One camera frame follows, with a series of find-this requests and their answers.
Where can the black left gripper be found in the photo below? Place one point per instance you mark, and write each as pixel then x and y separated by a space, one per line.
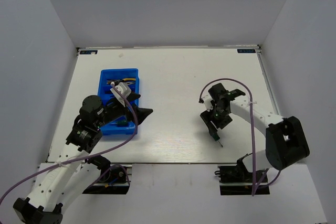
pixel 142 113

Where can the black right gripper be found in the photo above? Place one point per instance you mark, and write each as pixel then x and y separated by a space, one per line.
pixel 208 117

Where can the green stubby screwdriver orange cap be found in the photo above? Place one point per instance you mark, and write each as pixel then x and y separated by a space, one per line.
pixel 216 138

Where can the green stubby flathead screwdriver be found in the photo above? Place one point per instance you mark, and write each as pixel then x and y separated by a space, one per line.
pixel 120 123

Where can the yellow black long-nose pliers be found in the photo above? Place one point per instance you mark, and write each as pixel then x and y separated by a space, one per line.
pixel 128 81

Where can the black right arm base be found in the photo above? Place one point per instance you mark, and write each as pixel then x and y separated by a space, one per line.
pixel 234 180

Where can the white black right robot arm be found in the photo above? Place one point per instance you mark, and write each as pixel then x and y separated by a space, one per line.
pixel 285 141

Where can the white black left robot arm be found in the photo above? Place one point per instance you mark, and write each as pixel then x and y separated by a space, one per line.
pixel 77 168

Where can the blue plastic compartment tray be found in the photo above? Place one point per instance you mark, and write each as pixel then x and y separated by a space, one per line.
pixel 105 94

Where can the blue logo sticker right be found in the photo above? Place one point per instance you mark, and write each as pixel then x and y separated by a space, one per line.
pixel 246 51

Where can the blue logo sticker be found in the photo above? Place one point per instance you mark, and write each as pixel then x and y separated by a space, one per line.
pixel 88 52
pixel 246 51

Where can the blue logo sticker left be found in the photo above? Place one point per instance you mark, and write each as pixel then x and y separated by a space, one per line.
pixel 88 52

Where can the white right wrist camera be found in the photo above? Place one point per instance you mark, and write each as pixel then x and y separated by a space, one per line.
pixel 207 102

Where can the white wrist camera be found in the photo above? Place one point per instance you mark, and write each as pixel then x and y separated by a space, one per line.
pixel 121 91
pixel 207 102

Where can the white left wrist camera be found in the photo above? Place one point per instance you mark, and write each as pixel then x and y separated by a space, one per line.
pixel 121 91

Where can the metal table edge rail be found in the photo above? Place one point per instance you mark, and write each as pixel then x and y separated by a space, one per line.
pixel 278 78

